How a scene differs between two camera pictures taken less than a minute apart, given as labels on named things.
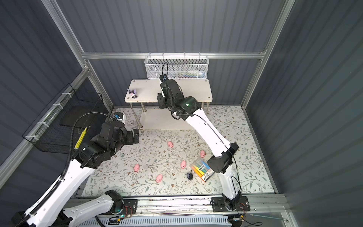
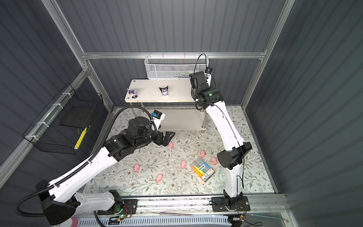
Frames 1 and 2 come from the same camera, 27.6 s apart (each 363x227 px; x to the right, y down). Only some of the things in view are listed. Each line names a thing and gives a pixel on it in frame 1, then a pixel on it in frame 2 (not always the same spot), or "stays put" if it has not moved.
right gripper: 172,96 -> 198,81
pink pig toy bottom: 159,178 stays put
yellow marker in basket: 81,138 stays put
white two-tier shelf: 142,94 stays put
